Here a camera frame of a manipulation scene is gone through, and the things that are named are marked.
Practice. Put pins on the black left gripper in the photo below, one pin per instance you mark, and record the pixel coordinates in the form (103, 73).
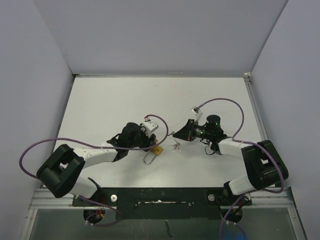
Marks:
(148, 141)

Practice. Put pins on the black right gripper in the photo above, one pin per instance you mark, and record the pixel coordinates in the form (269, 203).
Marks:
(186, 132)

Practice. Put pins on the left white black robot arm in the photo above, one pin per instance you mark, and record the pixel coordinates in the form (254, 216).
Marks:
(60, 173)

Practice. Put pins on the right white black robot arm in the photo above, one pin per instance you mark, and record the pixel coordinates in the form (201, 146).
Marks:
(263, 164)

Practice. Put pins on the silver key bunch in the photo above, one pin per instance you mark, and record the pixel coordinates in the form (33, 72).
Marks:
(176, 146)

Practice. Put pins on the large brass padlock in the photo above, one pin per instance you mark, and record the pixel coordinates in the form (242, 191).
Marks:
(152, 154)

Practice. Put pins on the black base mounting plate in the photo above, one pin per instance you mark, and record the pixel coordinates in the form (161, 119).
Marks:
(169, 203)

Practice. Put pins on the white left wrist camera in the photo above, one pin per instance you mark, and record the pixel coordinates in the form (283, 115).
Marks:
(149, 126)

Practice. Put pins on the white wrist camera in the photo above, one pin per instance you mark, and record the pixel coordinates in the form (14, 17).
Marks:
(149, 126)
(197, 114)

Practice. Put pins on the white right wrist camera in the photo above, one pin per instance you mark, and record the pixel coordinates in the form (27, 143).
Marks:
(197, 114)

